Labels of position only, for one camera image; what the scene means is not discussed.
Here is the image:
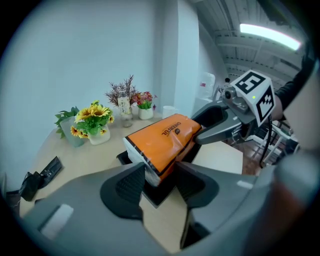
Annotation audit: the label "orange box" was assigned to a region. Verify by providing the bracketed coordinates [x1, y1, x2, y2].
[122, 113, 204, 188]

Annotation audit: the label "red flowers in white pot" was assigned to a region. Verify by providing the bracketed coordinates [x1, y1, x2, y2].
[131, 90, 159, 121]

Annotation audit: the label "ceiling light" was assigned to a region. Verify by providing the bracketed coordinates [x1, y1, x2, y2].
[239, 22, 302, 51]

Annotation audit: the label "sunflowers in white pot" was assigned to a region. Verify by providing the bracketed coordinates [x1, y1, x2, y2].
[69, 99, 116, 147]

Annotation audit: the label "clear plastic bottle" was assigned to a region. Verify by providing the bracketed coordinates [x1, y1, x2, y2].
[117, 87, 134, 129]

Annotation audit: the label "green plant in frosted vase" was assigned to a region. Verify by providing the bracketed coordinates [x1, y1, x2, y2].
[54, 105, 86, 149]

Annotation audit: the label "person's black clothing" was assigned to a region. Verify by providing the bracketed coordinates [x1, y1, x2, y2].
[274, 56, 317, 111]

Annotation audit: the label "black tissue box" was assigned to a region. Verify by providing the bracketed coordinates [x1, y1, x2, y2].
[116, 142, 204, 210]

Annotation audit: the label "white plastic container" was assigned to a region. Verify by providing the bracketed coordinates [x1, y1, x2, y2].
[198, 72, 216, 100]

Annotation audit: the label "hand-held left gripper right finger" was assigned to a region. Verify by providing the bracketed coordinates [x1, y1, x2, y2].
[174, 161, 274, 251]

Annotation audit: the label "dried brown plant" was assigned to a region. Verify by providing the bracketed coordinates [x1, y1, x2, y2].
[104, 74, 141, 109]

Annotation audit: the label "white metal rack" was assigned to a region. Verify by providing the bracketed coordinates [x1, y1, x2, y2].
[249, 119, 299, 164]

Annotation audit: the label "white mug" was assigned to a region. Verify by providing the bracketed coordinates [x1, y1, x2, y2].
[162, 105, 180, 121]

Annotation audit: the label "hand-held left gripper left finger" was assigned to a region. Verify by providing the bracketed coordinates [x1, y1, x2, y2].
[21, 161, 191, 256]

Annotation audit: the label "dark glossy wrapper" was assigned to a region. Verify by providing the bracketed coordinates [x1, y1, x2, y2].
[18, 155, 64, 202]

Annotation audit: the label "person's right forearm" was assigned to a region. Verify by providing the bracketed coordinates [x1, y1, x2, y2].
[270, 101, 286, 122]

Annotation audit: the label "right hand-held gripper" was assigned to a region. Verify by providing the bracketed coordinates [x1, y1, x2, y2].
[190, 69, 277, 146]

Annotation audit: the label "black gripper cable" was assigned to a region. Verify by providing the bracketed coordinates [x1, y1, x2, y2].
[259, 115, 274, 169]

